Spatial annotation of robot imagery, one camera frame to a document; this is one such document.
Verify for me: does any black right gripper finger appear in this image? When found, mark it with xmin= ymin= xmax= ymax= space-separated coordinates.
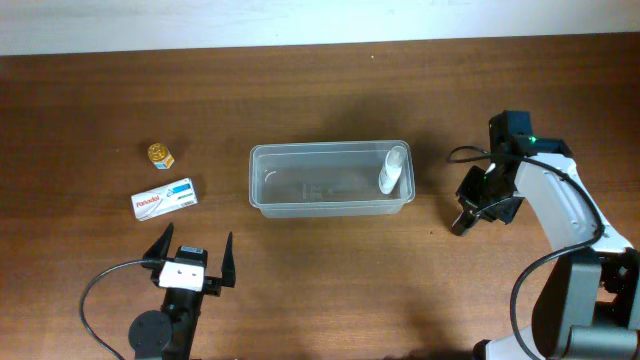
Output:
xmin=472 ymin=196 xmax=523 ymax=221
xmin=458 ymin=196 xmax=478 ymax=228

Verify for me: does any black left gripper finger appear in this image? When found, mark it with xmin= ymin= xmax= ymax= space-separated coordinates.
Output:
xmin=221 ymin=232 xmax=236 ymax=288
xmin=142 ymin=223 xmax=174 ymax=260

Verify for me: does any dark bottle white cap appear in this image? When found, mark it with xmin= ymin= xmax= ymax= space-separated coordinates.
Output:
xmin=451 ymin=213 xmax=476 ymax=236

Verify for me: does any white spray bottle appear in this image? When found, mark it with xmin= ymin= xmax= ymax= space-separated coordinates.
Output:
xmin=378 ymin=146 xmax=406 ymax=195

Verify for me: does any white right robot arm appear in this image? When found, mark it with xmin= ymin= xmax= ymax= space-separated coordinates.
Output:
xmin=451 ymin=110 xmax=639 ymax=360

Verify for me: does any clear plastic container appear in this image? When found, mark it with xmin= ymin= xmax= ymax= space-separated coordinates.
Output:
xmin=249 ymin=140 xmax=416 ymax=218

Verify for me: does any white Panadol medicine box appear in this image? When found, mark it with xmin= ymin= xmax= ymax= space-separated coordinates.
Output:
xmin=131 ymin=178 xmax=198 ymax=221

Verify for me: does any small gold-lidded jar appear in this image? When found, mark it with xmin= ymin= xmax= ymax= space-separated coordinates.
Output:
xmin=147 ymin=143 xmax=175 ymax=170

